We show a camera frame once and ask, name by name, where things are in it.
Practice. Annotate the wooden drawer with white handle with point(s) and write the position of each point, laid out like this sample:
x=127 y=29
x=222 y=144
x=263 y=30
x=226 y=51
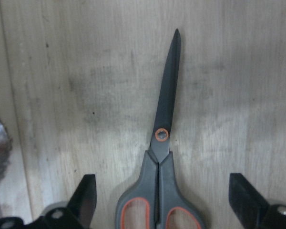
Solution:
x=79 y=86

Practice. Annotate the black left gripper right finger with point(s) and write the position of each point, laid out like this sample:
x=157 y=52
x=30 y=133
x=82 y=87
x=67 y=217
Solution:
x=247 y=203

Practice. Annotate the grey orange scissors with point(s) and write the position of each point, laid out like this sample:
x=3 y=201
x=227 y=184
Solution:
x=156 y=185

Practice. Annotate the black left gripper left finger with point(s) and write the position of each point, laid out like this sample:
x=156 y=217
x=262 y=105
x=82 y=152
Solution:
x=83 y=202

